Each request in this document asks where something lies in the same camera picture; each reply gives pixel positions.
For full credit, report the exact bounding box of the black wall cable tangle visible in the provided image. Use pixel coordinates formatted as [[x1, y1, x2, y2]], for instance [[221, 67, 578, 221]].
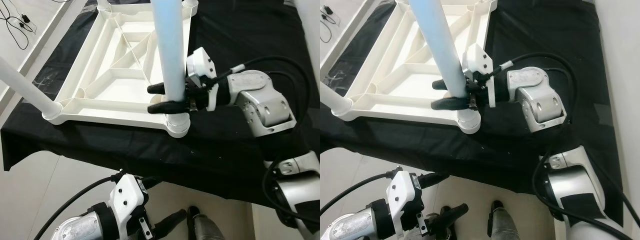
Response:
[[320, 5, 341, 43], [0, 0, 38, 51]]

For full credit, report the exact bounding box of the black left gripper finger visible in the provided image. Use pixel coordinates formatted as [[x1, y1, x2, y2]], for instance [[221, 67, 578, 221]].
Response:
[[152, 209, 188, 236], [424, 172, 451, 188], [435, 202, 470, 230]]

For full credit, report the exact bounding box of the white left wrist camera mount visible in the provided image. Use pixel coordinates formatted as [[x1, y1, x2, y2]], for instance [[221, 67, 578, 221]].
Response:
[[109, 172, 148, 236], [387, 167, 426, 228]]

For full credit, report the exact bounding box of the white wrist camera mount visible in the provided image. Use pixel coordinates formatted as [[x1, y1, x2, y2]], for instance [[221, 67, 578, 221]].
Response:
[[387, 167, 426, 228], [109, 172, 148, 236], [186, 46, 221, 112], [461, 43, 497, 108]]

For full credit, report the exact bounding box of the black table cloth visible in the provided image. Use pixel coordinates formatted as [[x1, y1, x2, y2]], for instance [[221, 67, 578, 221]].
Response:
[[320, 0, 626, 226], [0, 0, 320, 233]]

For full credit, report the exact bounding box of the grey tape strip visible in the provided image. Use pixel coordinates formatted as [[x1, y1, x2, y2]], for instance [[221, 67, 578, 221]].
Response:
[[597, 105, 613, 126]]

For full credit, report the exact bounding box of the white plastic table top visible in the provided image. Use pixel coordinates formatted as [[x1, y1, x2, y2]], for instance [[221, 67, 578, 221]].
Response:
[[42, 0, 198, 139], [337, 0, 498, 135]]

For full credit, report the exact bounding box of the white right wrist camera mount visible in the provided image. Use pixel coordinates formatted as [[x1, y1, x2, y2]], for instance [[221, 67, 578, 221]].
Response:
[[461, 43, 497, 108], [186, 46, 221, 112]]

